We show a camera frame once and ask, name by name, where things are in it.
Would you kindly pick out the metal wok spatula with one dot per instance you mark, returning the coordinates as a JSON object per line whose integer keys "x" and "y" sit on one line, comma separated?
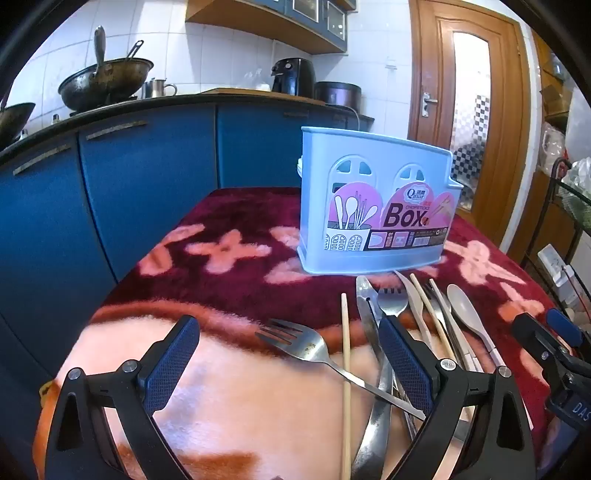
{"x": 99, "y": 50}

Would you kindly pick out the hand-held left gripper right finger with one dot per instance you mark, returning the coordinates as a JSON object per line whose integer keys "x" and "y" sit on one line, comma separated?
{"x": 406, "y": 364}

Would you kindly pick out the metal table knife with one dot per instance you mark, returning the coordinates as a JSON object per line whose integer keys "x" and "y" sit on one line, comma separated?
{"x": 367, "y": 304}

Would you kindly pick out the pale plastic knife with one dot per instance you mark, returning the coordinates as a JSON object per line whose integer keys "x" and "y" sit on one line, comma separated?
{"x": 414, "y": 302}

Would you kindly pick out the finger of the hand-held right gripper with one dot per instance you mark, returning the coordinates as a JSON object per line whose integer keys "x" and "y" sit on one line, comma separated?
{"x": 535, "y": 341}
{"x": 564, "y": 325}

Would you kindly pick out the wooden chopstick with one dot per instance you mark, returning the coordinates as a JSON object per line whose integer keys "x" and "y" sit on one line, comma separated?
{"x": 344, "y": 332}
{"x": 425, "y": 302}

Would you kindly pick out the black air fryer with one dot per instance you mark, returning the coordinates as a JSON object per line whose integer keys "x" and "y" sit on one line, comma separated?
{"x": 291, "y": 76}

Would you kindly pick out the black metal rack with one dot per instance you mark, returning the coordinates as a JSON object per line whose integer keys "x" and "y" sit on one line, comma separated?
{"x": 556, "y": 184}

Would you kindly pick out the glass-door wall cabinet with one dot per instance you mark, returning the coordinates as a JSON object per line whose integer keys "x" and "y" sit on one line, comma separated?
{"x": 277, "y": 23}

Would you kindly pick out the red printed blanket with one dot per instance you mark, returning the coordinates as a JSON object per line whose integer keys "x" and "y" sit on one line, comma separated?
{"x": 221, "y": 295}

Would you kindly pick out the clear plastic bag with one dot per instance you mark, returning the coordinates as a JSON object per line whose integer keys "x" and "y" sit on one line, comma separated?
{"x": 256, "y": 81}

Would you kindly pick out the blue kitchen base cabinet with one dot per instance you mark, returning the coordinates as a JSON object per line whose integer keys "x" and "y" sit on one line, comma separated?
{"x": 152, "y": 184}

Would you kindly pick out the dark rice cooker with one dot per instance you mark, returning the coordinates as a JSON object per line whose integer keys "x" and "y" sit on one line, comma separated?
{"x": 337, "y": 94}

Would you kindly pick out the small black wok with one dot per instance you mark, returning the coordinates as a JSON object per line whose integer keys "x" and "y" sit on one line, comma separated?
{"x": 14, "y": 120}

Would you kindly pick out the metal kettle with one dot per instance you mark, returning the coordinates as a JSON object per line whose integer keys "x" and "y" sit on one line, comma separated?
{"x": 157, "y": 88}

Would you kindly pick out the large metal fork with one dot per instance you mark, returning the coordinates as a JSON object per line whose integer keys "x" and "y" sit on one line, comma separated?
{"x": 295, "y": 339}

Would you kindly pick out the wooden door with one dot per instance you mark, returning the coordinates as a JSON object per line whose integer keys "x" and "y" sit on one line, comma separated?
{"x": 429, "y": 69}

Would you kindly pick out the thin metal chopstick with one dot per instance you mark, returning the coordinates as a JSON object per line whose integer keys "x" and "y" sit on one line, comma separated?
{"x": 436, "y": 304}

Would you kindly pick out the small pale fork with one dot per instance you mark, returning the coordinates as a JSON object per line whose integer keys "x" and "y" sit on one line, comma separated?
{"x": 392, "y": 302}

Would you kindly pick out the large black wok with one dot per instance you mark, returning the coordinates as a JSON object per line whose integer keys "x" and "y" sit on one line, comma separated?
{"x": 106, "y": 85}

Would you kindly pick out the white power strip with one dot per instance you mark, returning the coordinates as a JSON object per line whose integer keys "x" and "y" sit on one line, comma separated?
{"x": 556, "y": 267}

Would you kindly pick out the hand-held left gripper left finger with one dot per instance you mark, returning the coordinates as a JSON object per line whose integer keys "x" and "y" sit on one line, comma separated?
{"x": 171, "y": 355}

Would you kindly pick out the metal ladle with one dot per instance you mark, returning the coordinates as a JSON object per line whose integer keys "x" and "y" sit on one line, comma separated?
{"x": 134, "y": 50}

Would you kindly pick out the light blue utensil box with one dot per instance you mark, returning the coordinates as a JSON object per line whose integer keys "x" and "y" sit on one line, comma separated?
{"x": 351, "y": 152}

